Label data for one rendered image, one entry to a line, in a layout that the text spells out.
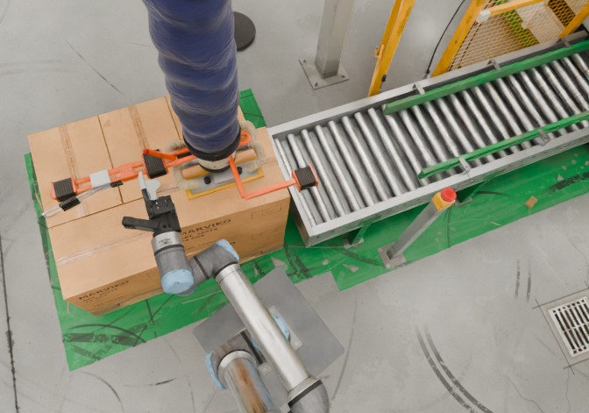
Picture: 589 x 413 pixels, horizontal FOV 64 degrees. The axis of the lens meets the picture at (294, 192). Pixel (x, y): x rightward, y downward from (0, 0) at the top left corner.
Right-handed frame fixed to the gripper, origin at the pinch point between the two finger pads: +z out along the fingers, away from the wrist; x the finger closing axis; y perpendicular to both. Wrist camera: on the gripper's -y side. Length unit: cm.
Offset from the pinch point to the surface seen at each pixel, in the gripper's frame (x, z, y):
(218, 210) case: -63, 8, 22
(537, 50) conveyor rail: -98, 64, 254
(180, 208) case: -63, 14, 6
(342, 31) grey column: -108, 123, 139
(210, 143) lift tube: -12.8, 14.1, 25.1
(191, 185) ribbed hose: -39.9, 12.7, 13.9
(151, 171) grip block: -32.1, 19.9, 0.5
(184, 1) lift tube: 56, 13, 25
